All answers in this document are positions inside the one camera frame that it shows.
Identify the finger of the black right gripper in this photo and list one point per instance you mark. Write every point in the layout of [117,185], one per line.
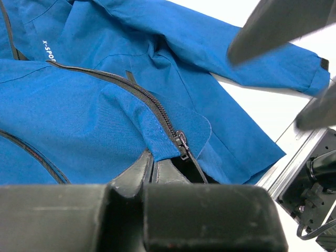
[274,23]
[320,113]

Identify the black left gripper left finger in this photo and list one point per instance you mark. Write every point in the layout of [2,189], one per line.
[88,217]

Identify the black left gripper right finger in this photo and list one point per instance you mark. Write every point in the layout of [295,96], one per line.
[181,216]

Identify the blue and black jacket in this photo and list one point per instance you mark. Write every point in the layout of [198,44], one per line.
[87,86]

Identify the aluminium table frame rail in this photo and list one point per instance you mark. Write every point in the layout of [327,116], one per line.
[298,146]

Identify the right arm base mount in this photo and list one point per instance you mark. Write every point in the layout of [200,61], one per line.
[309,198]

